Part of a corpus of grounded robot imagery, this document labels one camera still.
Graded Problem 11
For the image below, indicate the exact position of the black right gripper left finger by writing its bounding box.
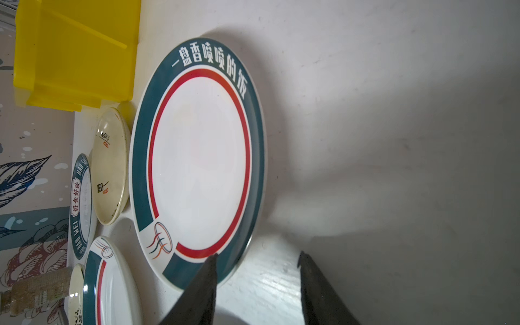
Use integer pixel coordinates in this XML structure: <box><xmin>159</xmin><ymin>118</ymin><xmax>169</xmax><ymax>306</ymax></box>
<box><xmin>160</xmin><ymin>254</ymin><xmax>218</xmax><ymax>324</ymax></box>

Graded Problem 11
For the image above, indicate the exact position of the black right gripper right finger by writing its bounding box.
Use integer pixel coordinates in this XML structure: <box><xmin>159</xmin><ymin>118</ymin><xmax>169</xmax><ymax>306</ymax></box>
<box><xmin>298</xmin><ymin>251</ymin><xmax>360</xmax><ymax>325</ymax></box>

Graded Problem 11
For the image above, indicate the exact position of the yellow plastic bin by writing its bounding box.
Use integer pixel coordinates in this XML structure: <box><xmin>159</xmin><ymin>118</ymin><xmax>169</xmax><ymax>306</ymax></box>
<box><xmin>14</xmin><ymin>1</ymin><xmax>142</xmax><ymax>111</ymax></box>

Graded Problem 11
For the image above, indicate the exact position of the large green red rimmed plate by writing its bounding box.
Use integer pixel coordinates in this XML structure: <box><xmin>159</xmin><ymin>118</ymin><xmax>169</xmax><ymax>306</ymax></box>
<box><xmin>83</xmin><ymin>236</ymin><xmax>143</xmax><ymax>325</ymax></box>

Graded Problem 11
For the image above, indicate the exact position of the cream plate with dark spot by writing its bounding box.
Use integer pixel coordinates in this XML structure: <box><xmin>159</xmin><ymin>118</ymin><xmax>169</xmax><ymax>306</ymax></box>
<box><xmin>68</xmin><ymin>264</ymin><xmax>84</xmax><ymax>325</ymax></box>

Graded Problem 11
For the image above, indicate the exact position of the dark green lettered rim plate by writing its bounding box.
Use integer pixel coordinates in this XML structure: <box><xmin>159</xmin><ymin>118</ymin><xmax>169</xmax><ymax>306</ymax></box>
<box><xmin>69</xmin><ymin>154</ymin><xmax>98</xmax><ymax>261</ymax></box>

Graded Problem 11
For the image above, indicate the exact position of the small cream patterned plate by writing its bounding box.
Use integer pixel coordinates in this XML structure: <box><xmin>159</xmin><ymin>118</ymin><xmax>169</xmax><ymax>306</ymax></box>
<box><xmin>91</xmin><ymin>108</ymin><xmax>130</xmax><ymax>226</ymax></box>

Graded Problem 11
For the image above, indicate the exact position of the spice jar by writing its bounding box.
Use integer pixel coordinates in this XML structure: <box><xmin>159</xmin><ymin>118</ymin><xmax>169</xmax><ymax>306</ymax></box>
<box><xmin>1</xmin><ymin>267</ymin><xmax>73</xmax><ymax>316</ymax></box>

